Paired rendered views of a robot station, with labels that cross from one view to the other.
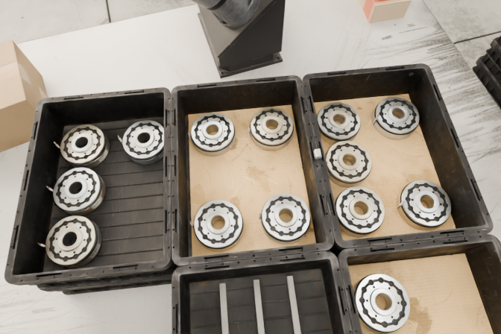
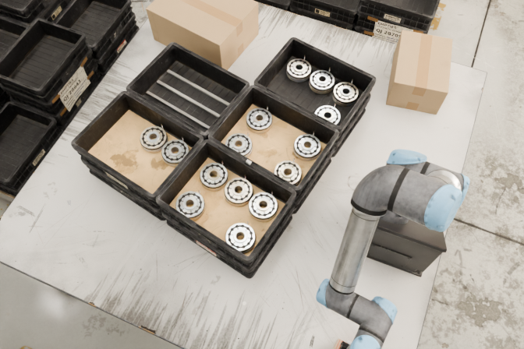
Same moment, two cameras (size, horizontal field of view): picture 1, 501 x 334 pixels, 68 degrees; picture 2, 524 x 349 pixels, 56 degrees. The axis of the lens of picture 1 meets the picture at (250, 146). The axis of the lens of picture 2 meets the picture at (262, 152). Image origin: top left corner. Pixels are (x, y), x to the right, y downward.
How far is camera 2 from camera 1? 1.45 m
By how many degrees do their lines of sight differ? 50
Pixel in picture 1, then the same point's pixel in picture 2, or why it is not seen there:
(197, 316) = (231, 94)
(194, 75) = not seen: hidden behind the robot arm
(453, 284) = (153, 188)
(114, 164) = (327, 102)
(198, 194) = (281, 125)
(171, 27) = not seen: hidden behind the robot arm
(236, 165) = (281, 148)
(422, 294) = (162, 173)
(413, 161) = (212, 227)
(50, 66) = (441, 121)
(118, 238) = (287, 86)
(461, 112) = (217, 325)
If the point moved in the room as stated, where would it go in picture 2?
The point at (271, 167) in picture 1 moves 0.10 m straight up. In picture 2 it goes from (267, 161) to (268, 148)
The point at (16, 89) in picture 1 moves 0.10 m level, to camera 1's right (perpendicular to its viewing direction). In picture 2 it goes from (404, 81) to (392, 96)
